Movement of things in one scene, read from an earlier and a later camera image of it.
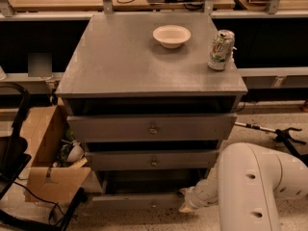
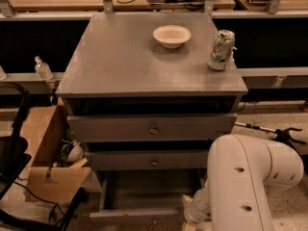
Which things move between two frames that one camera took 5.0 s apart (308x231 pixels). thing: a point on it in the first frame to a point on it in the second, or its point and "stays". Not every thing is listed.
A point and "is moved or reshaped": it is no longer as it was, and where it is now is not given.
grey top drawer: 151,127 stays
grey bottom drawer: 160,186 is moved or reshaped
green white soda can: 222,48 stays
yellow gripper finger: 184,190 to 187,198
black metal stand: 283,136 stays
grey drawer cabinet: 151,96 stays
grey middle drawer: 152,160 stays
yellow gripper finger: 186,209 to 190,228
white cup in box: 76,152 stays
